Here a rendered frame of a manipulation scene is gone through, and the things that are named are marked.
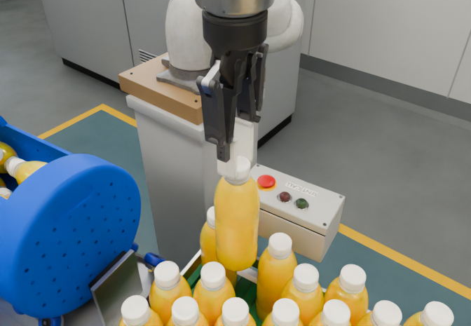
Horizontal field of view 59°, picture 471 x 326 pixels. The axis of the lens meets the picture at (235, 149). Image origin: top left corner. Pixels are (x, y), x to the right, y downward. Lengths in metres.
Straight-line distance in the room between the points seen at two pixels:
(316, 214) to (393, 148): 2.18
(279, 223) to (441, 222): 1.77
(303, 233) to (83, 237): 0.40
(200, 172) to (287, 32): 0.49
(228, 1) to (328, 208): 0.48
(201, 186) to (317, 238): 0.61
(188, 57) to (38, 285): 0.73
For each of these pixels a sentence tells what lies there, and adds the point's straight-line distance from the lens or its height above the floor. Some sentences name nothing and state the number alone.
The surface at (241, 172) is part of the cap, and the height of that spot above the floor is 1.28.
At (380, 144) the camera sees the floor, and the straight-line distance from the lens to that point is 2.96.
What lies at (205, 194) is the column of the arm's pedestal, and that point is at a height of 0.74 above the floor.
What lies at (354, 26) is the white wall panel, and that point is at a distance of 3.44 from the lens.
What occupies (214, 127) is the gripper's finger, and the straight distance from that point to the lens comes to 0.51.
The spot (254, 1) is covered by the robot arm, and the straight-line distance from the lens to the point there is 0.45.
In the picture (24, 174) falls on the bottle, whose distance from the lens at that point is 0.90.
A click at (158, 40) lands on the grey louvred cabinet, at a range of 2.86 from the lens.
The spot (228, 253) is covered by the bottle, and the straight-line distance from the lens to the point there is 0.70.
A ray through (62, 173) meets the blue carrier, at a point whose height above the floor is 1.23.
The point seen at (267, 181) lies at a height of 1.11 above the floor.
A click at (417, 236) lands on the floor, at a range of 2.39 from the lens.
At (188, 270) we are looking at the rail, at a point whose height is 0.97.
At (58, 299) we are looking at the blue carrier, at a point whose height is 1.03.
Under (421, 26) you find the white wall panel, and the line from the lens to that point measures 3.26.
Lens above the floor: 1.66
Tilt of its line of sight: 37 degrees down
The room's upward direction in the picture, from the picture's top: straight up
